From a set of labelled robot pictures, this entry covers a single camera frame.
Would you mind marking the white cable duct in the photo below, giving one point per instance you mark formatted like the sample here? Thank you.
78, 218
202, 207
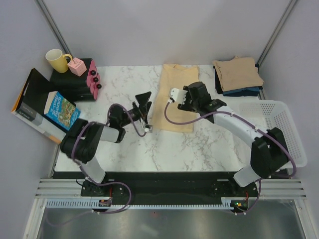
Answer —
103, 204

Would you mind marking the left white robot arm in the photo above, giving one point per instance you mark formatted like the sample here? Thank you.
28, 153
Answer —
81, 141

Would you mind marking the black and pink box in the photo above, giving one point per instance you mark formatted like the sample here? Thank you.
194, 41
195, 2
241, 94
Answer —
78, 88

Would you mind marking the folded tan t shirt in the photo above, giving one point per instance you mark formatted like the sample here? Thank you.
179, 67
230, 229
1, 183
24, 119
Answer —
238, 73

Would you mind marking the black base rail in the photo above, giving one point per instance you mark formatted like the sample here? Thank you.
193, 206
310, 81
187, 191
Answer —
178, 187

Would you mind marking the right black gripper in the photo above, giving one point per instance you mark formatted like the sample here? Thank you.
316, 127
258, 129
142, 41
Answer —
185, 106

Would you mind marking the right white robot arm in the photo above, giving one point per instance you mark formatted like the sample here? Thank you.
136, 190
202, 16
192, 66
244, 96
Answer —
269, 151

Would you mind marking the yellow mug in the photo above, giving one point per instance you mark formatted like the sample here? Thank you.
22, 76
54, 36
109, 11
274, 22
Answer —
57, 60

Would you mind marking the aluminium frame post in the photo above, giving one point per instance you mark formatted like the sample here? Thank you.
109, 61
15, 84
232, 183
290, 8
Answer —
52, 25
279, 27

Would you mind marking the left aluminium frame post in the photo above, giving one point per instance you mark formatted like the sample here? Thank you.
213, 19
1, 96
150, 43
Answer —
52, 25

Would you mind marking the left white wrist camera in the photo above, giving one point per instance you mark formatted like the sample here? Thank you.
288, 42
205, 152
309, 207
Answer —
148, 128

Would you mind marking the blue paperback book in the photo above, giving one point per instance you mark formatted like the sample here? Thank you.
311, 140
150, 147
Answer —
60, 110

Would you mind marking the folded black t shirt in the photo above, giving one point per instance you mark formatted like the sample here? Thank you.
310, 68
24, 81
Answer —
217, 82

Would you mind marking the cream yellow t shirt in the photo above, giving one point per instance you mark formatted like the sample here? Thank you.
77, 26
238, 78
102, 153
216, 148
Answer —
173, 78

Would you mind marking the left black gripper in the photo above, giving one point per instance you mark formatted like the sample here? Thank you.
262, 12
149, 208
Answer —
142, 111

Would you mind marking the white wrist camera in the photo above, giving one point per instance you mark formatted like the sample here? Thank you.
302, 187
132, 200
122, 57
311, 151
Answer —
148, 128
177, 96

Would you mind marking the black orange file folder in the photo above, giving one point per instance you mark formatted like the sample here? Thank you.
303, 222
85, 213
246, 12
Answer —
30, 105

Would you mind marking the pink cube block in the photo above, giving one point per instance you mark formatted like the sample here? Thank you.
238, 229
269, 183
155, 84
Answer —
77, 66

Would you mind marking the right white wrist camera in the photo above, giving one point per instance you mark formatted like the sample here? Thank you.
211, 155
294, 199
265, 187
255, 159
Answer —
177, 96

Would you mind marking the white plastic basket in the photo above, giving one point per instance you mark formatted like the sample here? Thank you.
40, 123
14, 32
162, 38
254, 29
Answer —
269, 114

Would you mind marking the right aluminium frame post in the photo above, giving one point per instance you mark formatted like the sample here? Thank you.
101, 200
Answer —
279, 27

